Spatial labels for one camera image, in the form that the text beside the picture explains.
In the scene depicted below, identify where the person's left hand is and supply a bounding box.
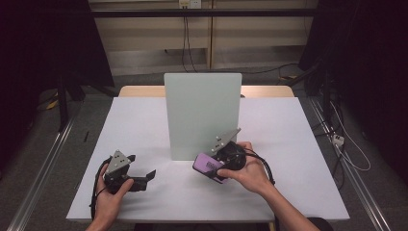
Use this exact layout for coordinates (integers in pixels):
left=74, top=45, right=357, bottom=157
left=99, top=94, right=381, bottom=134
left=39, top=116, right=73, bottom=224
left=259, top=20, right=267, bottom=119
left=94, top=163, right=136, bottom=223

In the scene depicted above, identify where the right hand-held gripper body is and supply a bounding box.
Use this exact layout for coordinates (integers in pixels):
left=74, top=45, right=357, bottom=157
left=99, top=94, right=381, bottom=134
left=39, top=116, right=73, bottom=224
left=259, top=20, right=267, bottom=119
left=209, top=127, right=248, bottom=171

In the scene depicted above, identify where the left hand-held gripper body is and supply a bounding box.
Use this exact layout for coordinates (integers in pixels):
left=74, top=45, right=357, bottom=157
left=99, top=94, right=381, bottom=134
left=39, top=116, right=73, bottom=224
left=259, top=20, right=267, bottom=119
left=102, top=149, right=133, bottom=194

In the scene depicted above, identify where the person's right hand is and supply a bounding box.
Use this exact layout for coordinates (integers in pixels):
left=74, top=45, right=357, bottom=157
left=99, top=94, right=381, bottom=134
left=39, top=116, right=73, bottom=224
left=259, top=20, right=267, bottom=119
left=217, top=141, right=274, bottom=197

